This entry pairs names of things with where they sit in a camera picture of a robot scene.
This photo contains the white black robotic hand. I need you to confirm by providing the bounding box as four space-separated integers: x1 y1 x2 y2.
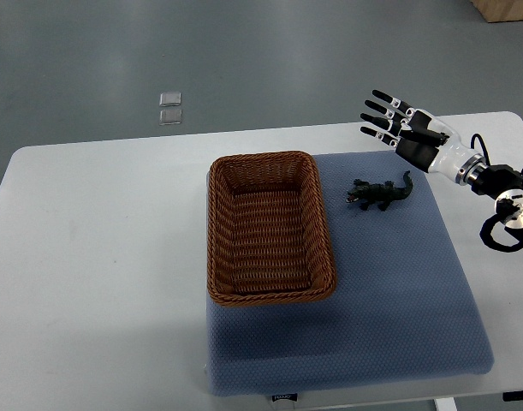
360 90 487 185

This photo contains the dark toy crocodile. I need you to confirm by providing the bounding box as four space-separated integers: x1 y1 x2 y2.
346 170 413 211

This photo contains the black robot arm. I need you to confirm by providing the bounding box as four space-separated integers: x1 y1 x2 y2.
461 161 523 253

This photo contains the brown wicker basket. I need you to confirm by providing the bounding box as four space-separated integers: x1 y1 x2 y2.
206 151 337 307

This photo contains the wooden box corner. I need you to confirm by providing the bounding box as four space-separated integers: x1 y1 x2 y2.
471 0 523 23

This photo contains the blue foam cushion mat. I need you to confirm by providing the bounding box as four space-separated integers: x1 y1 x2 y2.
206 152 494 396

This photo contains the black table control panel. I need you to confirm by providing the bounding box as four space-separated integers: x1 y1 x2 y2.
502 390 523 402

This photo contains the upper metal floor plate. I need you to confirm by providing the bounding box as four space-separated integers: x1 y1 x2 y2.
159 92 181 107

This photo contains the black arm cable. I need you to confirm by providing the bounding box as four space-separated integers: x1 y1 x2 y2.
469 133 494 166

